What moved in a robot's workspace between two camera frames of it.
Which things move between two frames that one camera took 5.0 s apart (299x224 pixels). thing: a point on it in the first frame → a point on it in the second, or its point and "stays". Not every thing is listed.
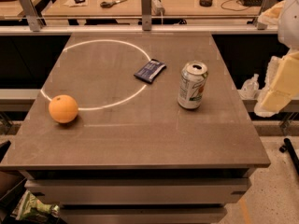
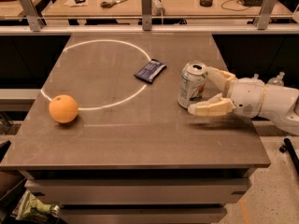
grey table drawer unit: x=142 y=195 stays
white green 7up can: x=192 y=77 stays
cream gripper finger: x=281 y=84 → x=249 y=95
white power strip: x=157 y=7 stays
